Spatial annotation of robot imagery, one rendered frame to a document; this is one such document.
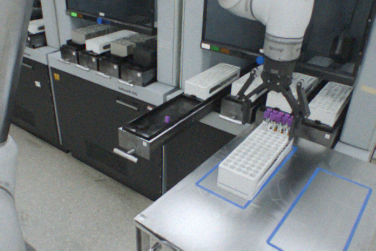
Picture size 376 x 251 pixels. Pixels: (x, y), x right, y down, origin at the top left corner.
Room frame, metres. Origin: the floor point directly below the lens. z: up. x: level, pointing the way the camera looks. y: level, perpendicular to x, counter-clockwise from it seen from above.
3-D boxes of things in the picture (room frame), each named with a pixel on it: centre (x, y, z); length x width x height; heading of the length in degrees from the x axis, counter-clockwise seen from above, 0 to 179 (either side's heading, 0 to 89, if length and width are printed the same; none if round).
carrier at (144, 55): (1.60, 0.23, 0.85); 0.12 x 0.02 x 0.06; 57
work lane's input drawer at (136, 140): (1.22, -0.01, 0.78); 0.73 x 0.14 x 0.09; 147
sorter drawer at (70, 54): (2.05, 0.48, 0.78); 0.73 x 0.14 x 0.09; 147
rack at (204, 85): (1.37, -0.10, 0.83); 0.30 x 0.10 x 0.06; 147
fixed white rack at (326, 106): (1.21, -0.55, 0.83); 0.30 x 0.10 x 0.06; 147
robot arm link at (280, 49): (0.84, -0.22, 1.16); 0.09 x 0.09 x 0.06
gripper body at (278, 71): (0.84, -0.22, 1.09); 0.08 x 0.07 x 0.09; 57
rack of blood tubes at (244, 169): (0.81, -0.20, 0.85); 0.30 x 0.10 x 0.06; 147
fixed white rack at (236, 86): (1.38, -0.29, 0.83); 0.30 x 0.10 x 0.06; 147
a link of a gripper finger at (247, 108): (0.87, -0.17, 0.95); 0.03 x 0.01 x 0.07; 147
